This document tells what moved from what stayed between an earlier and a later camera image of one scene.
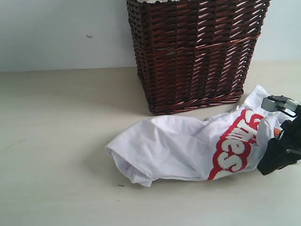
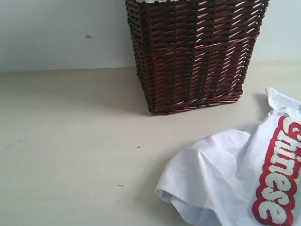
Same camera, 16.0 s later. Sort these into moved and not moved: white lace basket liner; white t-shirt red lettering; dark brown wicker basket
Moved: white t-shirt red lettering
Not moved: white lace basket liner; dark brown wicker basket
